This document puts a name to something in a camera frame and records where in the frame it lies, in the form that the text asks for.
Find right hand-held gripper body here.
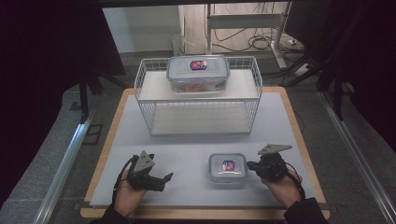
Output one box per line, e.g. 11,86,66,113
257,143,293,182

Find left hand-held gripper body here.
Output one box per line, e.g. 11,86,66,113
125,150,166,192

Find small clear plastic container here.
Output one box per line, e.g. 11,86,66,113
207,152,248,189

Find person's left hand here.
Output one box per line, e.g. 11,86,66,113
114,173,148,218

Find light grey table mat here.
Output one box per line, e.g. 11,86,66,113
89,91,316,208

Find large clear plastic container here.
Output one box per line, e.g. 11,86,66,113
165,54,232,95

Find black tripod stand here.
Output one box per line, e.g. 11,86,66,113
77,66,130,124
281,52,354,122

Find white power strip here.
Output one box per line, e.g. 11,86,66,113
292,63,312,77

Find black curtain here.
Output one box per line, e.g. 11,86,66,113
0,0,127,200
284,0,396,150

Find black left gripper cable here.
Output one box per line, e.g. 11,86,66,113
111,154,138,204

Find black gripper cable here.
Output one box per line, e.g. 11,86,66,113
283,161,307,201
111,154,138,204

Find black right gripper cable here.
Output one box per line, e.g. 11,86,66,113
283,161,307,201

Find white wire rack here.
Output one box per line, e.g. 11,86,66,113
134,55,263,137

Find aluminium rail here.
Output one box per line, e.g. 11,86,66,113
318,91,396,220
32,113,96,224

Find black floor cables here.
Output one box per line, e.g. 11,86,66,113
213,3,307,55

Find white metal stand frame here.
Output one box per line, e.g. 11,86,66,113
205,2,293,70

